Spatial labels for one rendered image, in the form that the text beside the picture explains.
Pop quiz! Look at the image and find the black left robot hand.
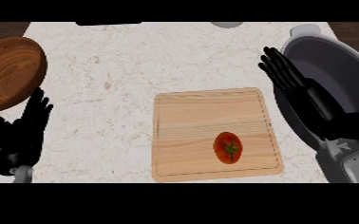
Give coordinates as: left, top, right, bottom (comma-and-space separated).
0, 87, 55, 177

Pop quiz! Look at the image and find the black flat object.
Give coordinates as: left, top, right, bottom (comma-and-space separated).
74, 21, 143, 27

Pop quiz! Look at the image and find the grey pot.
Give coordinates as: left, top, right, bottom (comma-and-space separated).
273, 24, 359, 151

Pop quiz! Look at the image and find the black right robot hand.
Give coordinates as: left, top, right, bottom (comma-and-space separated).
257, 46, 359, 141

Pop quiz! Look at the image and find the pale wooden cutting board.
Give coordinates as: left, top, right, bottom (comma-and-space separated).
151, 87, 285, 183

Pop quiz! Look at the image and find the red tomato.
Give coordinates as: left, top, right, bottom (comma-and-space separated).
211, 131, 244, 165

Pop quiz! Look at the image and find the brown wooden bowl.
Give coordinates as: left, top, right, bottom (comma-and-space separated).
0, 36, 49, 112

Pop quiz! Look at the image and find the grey round object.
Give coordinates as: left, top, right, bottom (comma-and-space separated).
210, 21, 245, 29

